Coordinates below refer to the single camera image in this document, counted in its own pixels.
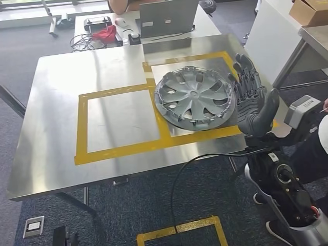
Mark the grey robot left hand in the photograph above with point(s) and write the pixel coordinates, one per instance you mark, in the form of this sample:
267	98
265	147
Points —
73	240

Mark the person's hand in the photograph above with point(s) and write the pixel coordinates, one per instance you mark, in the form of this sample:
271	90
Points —
326	105

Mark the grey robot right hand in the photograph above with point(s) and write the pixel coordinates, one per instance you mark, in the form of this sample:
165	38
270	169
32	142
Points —
253	112

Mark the silver plastic hubcap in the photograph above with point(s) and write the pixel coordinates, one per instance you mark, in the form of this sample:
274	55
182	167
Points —
192	96

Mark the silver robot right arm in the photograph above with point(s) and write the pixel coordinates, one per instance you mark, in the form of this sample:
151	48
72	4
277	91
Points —
282	190

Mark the yellow tape workbench outline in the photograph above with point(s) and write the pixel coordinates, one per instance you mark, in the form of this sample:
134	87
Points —
115	152

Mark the steel top workbench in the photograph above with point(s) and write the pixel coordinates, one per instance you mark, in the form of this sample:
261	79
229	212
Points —
51	119

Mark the silver floor socket plate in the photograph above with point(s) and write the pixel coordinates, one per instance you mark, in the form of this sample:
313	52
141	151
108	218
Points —
33	226

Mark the person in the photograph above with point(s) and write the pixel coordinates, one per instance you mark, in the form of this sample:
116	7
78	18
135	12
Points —
310	159
120	5

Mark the grey side table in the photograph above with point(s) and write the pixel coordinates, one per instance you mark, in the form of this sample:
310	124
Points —
316	39

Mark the white partition panel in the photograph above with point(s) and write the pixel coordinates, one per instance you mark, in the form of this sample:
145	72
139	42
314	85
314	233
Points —
271	44

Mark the open silver floor socket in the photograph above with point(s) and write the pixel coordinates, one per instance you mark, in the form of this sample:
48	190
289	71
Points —
120	182

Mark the brown cardboard box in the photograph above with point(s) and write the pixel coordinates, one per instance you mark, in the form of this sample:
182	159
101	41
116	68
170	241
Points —
307	12

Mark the white office desk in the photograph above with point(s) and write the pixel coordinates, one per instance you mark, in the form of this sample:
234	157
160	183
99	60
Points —
207	23

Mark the black round stool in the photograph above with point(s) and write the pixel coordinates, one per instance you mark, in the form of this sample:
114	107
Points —
207	6

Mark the yellow tape square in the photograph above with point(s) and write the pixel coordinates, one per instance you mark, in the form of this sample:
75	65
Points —
194	224

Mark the grey open laptop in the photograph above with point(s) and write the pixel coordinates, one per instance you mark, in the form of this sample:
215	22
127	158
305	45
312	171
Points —
169	18

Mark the dark grey metal bar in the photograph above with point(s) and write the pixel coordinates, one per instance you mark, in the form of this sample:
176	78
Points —
13	102

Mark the small black box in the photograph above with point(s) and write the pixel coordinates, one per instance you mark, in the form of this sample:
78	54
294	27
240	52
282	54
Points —
134	40

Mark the white computer mouse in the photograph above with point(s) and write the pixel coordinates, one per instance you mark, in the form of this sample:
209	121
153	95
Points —
121	22

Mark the red cloth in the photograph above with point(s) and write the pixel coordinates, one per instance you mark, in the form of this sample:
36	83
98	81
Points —
105	34

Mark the black floor device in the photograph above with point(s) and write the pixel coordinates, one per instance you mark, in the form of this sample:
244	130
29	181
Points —
65	22

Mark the white window ledge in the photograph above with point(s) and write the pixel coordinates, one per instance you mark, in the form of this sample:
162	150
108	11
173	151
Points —
22	17

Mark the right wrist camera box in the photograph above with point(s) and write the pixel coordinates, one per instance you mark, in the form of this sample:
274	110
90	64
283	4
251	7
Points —
302	108

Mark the silver metal bracket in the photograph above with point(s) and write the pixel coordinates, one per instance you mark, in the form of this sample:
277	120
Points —
53	25

